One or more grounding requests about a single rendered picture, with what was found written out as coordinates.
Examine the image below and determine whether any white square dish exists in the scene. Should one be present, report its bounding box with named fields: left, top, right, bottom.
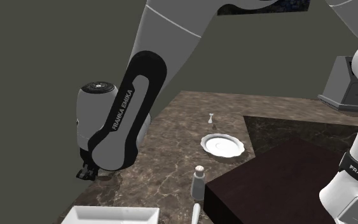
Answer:
left=60, top=205, right=160, bottom=224

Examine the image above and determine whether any grey salt shaker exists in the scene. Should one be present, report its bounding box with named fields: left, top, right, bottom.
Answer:
left=190, top=165, right=207, bottom=201

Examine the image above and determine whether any white scalloped plate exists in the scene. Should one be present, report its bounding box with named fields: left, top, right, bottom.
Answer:
left=200, top=133, right=246, bottom=158

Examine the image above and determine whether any dark robot stand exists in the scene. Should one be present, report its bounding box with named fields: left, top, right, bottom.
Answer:
left=203, top=137, right=350, bottom=224

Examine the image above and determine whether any grey appliance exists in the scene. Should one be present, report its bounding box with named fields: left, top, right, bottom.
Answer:
left=317, top=55, right=358, bottom=113

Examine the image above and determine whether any white utensil handle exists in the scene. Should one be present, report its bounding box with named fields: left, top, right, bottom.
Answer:
left=191, top=202, right=202, bottom=224

